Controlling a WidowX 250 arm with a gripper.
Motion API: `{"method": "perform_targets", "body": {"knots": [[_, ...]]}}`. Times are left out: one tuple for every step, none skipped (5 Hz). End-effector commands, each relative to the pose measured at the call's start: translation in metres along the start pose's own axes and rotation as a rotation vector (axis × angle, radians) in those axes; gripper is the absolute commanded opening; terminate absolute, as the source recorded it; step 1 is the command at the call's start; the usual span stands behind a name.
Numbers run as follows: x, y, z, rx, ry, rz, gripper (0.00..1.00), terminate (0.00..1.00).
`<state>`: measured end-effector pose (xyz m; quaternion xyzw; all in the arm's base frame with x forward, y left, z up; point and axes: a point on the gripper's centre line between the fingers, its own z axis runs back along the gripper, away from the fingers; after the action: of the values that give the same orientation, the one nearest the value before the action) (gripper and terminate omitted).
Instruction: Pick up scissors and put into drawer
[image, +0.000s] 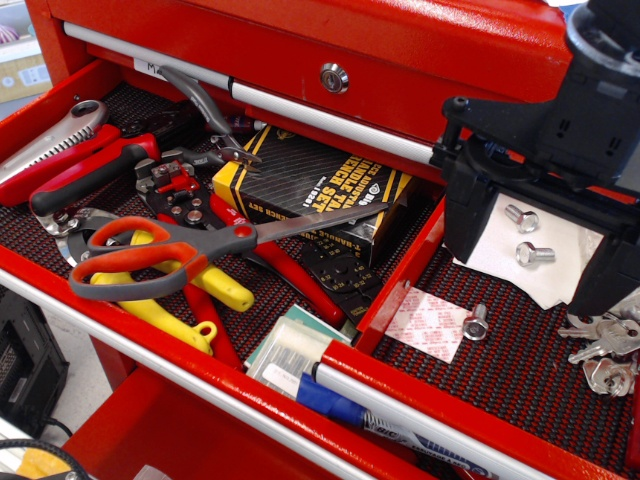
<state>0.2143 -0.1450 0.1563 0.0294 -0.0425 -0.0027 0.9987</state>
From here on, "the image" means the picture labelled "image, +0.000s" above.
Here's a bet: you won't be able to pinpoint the red metal tool chest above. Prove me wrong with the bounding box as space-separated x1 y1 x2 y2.
23 0 640 480

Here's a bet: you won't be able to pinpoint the black electronic box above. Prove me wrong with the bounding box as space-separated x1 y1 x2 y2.
1 287 69 437

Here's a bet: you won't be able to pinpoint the red open drawer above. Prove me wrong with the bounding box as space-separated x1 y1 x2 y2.
0 58 448 480
316 200 639 479

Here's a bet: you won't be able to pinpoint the white red printed adhesive pad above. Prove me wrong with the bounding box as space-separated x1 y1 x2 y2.
385 287 470 364

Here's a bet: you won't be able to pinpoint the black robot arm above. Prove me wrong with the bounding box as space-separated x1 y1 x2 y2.
431 1 639 315

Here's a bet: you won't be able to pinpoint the lower hex bolt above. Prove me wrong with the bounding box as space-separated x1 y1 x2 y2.
462 303 488 341

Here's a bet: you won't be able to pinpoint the upper hex bolt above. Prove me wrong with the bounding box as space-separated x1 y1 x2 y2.
504 204 539 233

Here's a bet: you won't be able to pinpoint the cardboard box with label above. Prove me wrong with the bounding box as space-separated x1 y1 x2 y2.
0 37 52 103

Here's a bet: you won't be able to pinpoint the silver drawer lock cylinder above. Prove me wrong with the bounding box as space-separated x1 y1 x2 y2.
320 62 349 94

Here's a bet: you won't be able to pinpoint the red black handled crimper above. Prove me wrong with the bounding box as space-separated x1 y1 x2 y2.
1 124 160 207

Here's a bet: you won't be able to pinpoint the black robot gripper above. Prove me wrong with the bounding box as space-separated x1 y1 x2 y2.
432 54 639 316

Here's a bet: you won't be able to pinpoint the small red blue screwdriver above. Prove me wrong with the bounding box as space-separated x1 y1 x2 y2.
225 115 267 133

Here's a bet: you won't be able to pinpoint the black crimping pliers head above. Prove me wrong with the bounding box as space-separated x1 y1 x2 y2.
300 238 383 330

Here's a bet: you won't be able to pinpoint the left red open drawer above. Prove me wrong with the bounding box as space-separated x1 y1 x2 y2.
0 58 448 480

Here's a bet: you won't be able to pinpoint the grey handled flush cutters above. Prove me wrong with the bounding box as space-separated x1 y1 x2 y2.
159 65 262 173

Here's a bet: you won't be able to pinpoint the blue cap BIC marker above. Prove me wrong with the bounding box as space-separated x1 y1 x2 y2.
296 373 498 479

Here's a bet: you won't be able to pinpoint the orange grey handled scissors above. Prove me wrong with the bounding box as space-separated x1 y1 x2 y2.
69 202 389 302

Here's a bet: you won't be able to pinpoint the right red open drawer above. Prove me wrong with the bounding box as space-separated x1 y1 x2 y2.
316 200 639 479

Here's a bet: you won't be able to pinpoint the silver key bunch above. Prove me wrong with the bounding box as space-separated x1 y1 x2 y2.
558 303 639 397

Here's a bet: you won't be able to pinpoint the black yellow tap wrench box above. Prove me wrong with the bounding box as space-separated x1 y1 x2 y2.
212 126 418 264

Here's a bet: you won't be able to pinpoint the hex bolt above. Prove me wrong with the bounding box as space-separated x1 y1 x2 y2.
504 204 539 233
462 303 488 341
515 242 556 267

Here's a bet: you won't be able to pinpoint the white paper sheets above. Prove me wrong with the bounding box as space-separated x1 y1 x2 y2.
454 194 603 309

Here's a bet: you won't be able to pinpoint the clear drill bit case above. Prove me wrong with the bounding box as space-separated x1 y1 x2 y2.
245 305 352 399

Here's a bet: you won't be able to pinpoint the red handled wire stripper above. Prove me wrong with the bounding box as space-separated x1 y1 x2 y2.
135 159 323 369

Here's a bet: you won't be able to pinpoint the middle hex bolt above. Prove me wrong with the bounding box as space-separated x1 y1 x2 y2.
515 242 556 267

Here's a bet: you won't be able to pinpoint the yellow handled metal snips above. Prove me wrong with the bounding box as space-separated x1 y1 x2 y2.
39 208 254 368

